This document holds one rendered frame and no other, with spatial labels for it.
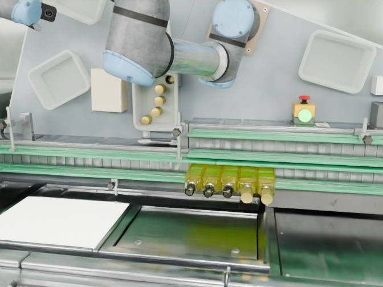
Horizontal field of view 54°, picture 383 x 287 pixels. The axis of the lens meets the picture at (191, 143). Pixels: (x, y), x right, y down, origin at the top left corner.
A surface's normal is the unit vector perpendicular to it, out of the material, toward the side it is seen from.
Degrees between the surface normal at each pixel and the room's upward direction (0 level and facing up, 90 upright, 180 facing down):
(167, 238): 90
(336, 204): 0
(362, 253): 90
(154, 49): 62
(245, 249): 90
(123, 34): 7
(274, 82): 0
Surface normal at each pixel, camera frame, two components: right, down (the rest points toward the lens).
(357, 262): 0.00, -0.97
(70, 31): -0.16, 0.26
